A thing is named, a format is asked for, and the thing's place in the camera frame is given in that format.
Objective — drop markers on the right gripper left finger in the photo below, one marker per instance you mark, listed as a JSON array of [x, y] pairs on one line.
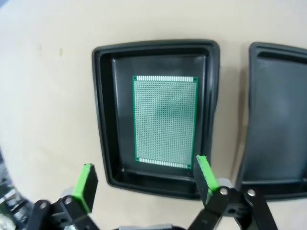
[[85, 189]]

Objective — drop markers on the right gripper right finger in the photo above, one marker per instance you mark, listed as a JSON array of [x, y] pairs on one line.
[[208, 184]]

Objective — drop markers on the black ESD tray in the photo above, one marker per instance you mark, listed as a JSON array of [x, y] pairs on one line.
[[122, 107], [275, 107]]

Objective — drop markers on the green perforated circuit board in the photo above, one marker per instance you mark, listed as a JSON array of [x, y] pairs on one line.
[[165, 119]]

